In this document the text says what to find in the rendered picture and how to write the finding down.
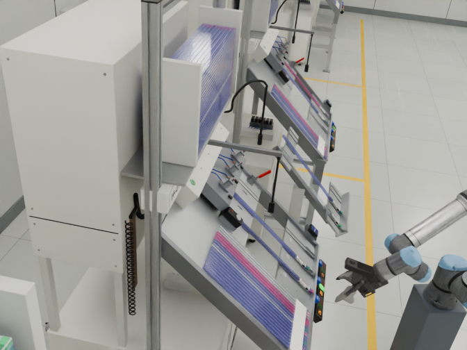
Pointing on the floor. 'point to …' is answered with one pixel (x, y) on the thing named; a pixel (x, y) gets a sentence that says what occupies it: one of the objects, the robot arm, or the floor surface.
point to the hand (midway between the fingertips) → (335, 289)
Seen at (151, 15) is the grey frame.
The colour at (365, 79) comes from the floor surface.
